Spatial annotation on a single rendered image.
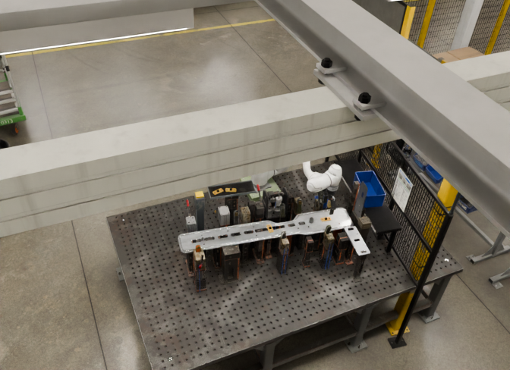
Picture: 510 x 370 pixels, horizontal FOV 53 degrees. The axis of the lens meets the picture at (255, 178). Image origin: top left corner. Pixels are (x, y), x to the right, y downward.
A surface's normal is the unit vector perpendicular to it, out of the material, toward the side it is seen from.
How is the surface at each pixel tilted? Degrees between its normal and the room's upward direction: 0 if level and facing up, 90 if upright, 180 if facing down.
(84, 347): 0
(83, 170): 90
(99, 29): 90
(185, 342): 0
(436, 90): 0
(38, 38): 90
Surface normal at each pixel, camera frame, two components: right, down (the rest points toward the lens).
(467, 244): 0.05, -0.76
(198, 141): 0.40, 0.61
